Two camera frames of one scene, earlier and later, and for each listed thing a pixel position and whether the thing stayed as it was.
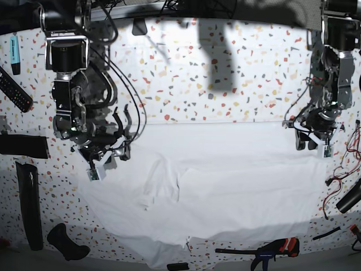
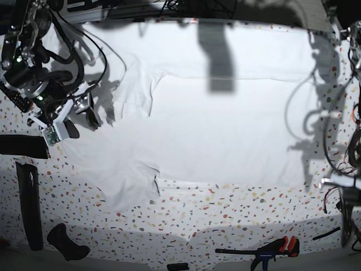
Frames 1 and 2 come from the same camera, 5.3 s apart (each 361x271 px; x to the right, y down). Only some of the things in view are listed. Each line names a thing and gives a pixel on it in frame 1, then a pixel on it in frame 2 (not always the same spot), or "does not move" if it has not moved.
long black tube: [29, 187] does not move
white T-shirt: [184, 182] to [198, 101]
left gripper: [98, 144] to [48, 119]
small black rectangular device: [179, 266] does not move
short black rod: [337, 228] does not move
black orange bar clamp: [286, 246] does not move
